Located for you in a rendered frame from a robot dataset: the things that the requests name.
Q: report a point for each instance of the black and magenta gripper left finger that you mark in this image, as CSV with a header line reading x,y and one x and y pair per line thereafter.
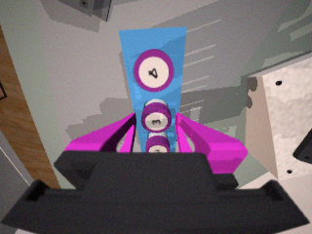
x,y
107,138

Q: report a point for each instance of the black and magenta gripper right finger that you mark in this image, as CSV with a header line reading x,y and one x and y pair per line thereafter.
x,y
224,153

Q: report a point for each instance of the blue tube rack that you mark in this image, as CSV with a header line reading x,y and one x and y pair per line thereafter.
x,y
170,40

